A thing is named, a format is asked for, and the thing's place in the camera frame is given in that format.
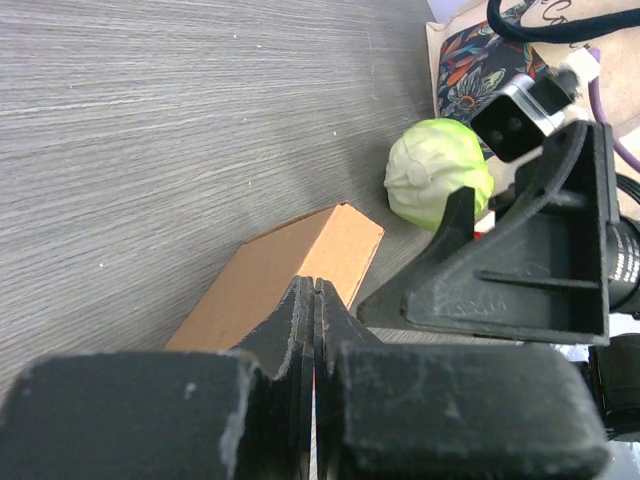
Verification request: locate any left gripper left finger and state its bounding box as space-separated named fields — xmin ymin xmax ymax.
xmin=1 ymin=278 xmax=314 ymax=479

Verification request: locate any brown cardboard paper box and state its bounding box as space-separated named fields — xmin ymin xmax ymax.
xmin=165 ymin=203 xmax=384 ymax=351

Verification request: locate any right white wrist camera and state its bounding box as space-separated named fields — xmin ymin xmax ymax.
xmin=470 ymin=48 xmax=600 ymax=163

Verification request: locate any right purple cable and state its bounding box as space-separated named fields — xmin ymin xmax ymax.
xmin=587 ymin=47 xmax=640 ymax=174

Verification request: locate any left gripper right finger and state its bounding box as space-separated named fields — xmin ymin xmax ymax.
xmin=314 ymin=280 xmax=610 ymax=479

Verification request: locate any green cabbage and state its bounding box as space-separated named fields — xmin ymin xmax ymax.
xmin=383 ymin=118 xmax=495 ymax=232

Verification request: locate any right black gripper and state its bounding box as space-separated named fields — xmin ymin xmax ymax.
xmin=357 ymin=121 xmax=639 ymax=430

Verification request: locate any red bell pepper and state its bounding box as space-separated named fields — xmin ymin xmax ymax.
xmin=474 ymin=210 xmax=496 ymax=240

